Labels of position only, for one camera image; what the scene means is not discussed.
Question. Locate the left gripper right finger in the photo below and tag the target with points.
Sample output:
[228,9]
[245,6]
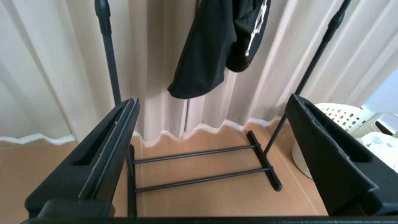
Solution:
[335,168]

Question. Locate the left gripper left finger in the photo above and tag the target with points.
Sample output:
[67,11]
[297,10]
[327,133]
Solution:
[81,174]

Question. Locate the black shorts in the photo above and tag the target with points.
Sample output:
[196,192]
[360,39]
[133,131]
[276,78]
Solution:
[205,56]

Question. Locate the white laundry basket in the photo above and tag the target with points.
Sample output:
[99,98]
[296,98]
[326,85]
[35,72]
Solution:
[342,115]

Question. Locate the black clothes rack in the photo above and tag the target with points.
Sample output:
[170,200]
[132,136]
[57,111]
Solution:
[107,46]

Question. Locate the beige curtain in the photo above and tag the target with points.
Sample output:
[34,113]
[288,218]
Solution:
[46,62]

